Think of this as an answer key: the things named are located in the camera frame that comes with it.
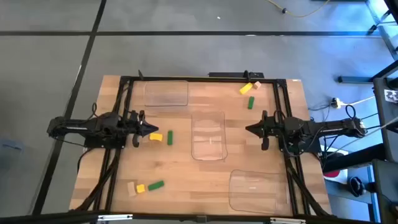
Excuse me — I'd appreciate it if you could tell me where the yellow cable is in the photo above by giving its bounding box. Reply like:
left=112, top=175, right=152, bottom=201
left=266, top=0, right=331, bottom=18

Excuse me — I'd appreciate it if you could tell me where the black white tag marker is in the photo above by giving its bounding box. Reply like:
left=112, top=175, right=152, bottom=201
left=384, top=89, right=398, bottom=103

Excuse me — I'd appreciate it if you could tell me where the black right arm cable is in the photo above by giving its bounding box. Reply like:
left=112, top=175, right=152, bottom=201
left=344, top=104, right=358, bottom=121

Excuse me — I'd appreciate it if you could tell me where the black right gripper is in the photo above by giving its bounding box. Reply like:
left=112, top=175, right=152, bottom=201
left=245, top=109, right=284, bottom=140

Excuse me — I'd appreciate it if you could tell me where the black gantry crossbeam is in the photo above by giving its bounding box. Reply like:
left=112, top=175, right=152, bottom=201
left=0, top=211, right=398, bottom=224

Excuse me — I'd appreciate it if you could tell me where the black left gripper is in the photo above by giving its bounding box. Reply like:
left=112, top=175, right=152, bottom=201
left=126, top=109, right=160, bottom=138

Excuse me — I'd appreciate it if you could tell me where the long yellow block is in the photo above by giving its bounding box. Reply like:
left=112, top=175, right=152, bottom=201
left=239, top=82, right=254, bottom=95

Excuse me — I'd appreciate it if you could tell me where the black flat bar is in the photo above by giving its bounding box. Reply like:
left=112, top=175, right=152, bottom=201
left=208, top=72, right=265, bottom=79

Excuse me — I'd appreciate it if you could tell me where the black headset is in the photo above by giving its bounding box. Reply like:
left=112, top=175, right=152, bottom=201
left=348, top=175, right=368, bottom=198

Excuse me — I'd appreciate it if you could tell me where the silver corner bracket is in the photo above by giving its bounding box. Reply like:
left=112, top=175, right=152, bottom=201
left=269, top=217, right=307, bottom=224
left=97, top=213, right=134, bottom=222

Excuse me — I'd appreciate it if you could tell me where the clear plastic bin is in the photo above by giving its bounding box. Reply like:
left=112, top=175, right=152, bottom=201
left=144, top=80, right=190, bottom=107
left=190, top=111, right=228, bottom=162
left=228, top=169, right=292, bottom=215

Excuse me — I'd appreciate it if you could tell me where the metal table frame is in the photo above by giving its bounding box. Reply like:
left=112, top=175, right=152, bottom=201
left=365, top=0, right=398, bottom=62

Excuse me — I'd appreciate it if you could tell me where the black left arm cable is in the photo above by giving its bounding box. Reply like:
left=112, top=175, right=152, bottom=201
left=90, top=101, right=100, bottom=121

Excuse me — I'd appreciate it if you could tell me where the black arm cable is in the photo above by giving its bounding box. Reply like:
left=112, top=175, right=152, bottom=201
left=90, top=101, right=100, bottom=121
left=344, top=104, right=358, bottom=121

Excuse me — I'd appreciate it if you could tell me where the red round object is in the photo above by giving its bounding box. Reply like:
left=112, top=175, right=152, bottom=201
left=323, top=169, right=341, bottom=179

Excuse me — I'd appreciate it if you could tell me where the white power cable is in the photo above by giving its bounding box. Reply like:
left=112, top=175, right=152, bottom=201
left=340, top=95, right=377, bottom=106

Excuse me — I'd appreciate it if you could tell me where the black equipment cart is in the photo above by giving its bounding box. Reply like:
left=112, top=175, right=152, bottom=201
left=371, top=77, right=398, bottom=224

